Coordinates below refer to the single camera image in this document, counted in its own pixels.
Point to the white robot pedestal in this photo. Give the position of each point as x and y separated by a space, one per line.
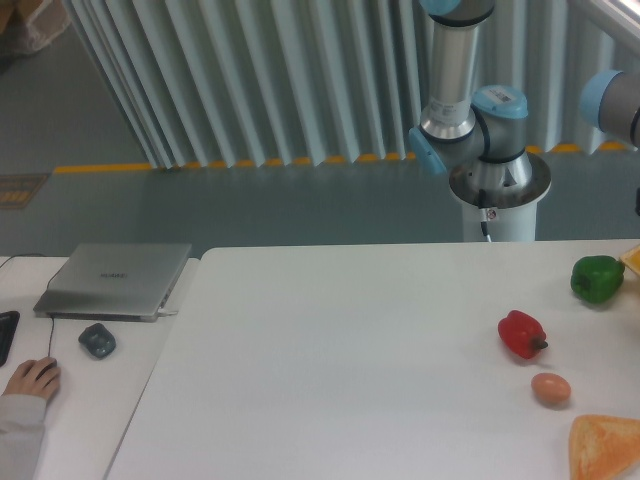
499 201

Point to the person's right hand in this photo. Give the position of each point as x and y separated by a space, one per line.
24 380

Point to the green bell pepper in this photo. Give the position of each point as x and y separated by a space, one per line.
596 279

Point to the grey sleeved forearm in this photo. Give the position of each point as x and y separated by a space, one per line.
22 432

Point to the brown egg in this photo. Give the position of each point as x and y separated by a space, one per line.
550 388

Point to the black keyboard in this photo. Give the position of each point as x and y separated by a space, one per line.
8 325

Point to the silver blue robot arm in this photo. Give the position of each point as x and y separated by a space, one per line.
461 123

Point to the orange toast slice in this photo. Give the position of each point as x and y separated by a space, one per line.
602 447

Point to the black computer mouse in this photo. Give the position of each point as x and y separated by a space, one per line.
50 366

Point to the red bell pepper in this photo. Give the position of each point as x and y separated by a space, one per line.
522 334

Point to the white corrugated partition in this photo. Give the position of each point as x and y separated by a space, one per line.
234 81

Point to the silver closed laptop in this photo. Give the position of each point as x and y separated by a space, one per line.
114 281

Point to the yellow basket corner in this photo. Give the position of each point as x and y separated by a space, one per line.
631 259

